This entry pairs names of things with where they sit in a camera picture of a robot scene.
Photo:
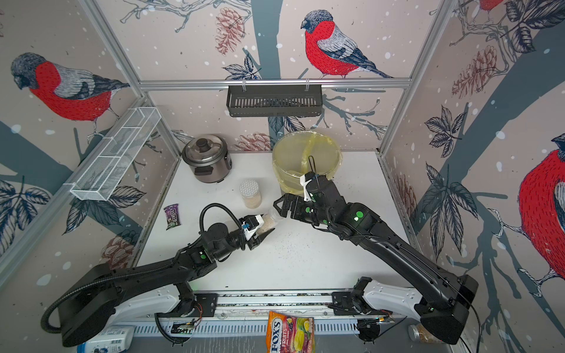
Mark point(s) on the clear jar with sealed top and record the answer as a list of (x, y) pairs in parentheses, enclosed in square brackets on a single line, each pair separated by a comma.
[(250, 193)]

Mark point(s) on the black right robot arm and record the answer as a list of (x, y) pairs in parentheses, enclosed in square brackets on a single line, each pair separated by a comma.
[(438, 299)]

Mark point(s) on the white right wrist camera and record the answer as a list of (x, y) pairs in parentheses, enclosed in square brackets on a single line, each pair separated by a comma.
[(305, 179)]

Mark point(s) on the mesh bin with yellow bag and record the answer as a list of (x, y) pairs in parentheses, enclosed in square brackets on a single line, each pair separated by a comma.
[(291, 158)]

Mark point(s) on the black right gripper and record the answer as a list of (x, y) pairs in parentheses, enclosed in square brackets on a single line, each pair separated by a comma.
[(297, 209)]

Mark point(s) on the white wire mesh shelf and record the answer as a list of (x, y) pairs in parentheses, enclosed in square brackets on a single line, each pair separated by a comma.
[(103, 175)]

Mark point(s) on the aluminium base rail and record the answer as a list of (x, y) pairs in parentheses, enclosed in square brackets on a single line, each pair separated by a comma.
[(230, 314)]

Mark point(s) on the clear jar with rice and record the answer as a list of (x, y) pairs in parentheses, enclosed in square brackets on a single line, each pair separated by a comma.
[(270, 220)]

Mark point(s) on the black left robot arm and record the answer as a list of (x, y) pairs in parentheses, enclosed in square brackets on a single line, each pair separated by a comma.
[(85, 309)]

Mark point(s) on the purple M&M's candy packet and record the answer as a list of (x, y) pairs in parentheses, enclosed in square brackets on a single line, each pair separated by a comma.
[(172, 216)]

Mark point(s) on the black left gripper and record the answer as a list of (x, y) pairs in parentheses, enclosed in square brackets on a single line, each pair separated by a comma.
[(257, 241)]

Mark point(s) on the silver rice cooker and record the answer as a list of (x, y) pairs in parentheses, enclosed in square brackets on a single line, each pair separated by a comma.
[(208, 157)]

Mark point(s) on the Fox's fruits candy bag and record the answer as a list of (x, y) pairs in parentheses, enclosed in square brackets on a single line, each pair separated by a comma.
[(290, 334)]

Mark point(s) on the jar lying at base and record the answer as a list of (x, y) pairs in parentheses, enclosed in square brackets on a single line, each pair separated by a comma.
[(418, 333)]

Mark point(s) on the black hanging wire basket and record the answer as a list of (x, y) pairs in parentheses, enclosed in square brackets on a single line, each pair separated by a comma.
[(275, 101)]

